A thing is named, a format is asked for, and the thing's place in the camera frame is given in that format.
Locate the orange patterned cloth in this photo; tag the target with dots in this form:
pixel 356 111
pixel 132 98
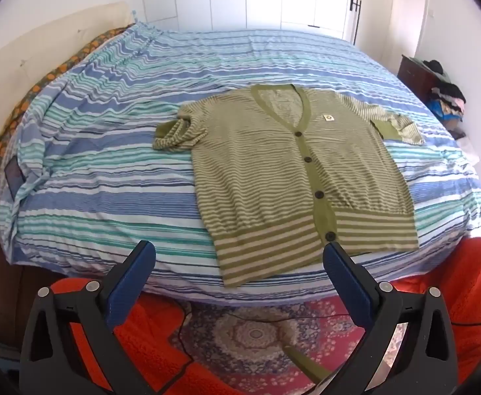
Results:
pixel 39 86

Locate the blue striped bed sheet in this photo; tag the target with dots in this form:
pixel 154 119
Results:
pixel 121 173

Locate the patterned rug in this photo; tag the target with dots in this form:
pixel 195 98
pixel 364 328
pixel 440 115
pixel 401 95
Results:
pixel 257 337

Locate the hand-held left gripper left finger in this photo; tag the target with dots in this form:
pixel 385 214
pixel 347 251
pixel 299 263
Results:
pixel 129 288

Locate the green striped cardigan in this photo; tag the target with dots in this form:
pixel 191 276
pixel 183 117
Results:
pixel 265 173

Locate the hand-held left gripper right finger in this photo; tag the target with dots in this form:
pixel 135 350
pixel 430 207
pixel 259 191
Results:
pixel 347 284

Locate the dark wooden bed frame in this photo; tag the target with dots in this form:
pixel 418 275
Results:
pixel 6 288

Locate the cream headboard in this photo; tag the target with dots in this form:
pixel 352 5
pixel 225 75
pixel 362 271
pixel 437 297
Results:
pixel 39 41

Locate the pile of clothes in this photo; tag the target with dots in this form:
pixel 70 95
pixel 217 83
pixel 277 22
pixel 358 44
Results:
pixel 448 96

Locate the dark wooden nightstand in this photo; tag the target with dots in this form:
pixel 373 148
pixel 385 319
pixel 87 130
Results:
pixel 413 76

